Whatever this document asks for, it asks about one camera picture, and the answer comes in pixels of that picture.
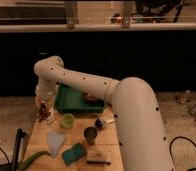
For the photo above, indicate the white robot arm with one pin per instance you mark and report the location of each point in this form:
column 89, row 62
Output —
column 139, row 124

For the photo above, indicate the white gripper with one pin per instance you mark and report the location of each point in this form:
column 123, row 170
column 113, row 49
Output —
column 45, row 94

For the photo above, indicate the black stand post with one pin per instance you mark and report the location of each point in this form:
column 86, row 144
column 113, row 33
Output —
column 20, row 135

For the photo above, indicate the green plastic tray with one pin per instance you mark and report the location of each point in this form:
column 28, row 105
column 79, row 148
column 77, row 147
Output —
column 69, row 100

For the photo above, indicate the green sponge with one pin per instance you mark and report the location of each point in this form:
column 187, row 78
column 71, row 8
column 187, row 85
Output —
column 73, row 154

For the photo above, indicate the brown wooden block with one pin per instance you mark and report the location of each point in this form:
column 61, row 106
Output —
column 98, row 157

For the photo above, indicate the metal steel cup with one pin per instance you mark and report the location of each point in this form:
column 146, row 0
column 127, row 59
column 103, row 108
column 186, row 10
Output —
column 90, row 134

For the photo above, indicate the small green cup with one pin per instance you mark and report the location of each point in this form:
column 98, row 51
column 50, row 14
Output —
column 67, row 120

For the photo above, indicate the white paper cup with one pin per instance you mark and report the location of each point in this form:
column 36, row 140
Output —
column 51, row 118

